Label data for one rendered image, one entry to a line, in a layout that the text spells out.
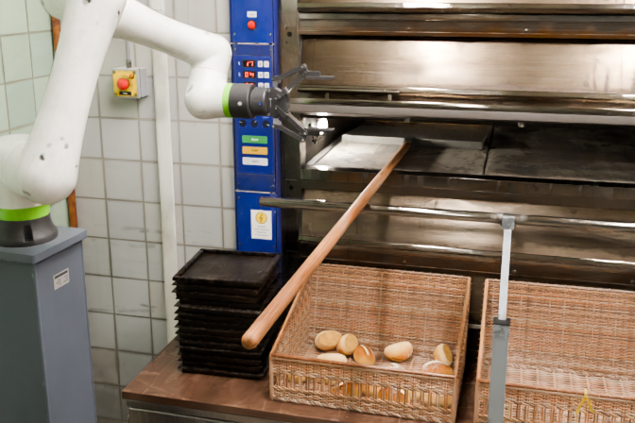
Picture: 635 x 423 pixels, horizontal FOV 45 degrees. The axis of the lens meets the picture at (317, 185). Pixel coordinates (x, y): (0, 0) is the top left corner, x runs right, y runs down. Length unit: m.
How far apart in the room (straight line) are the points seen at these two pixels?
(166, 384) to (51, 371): 0.62
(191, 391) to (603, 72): 1.58
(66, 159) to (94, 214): 1.29
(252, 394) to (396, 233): 0.70
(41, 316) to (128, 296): 1.16
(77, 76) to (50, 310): 0.57
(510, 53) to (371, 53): 0.44
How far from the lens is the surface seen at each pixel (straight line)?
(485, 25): 2.48
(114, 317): 3.12
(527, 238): 2.59
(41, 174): 1.73
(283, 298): 1.51
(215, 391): 2.47
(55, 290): 1.95
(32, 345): 1.97
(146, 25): 1.99
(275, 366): 2.39
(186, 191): 2.81
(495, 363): 2.10
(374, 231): 2.63
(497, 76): 2.48
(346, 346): 2.60
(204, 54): 2.08
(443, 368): 2.50
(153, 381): 2.56
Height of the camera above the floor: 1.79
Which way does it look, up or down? 15 degrees down
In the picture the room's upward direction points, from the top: straight up
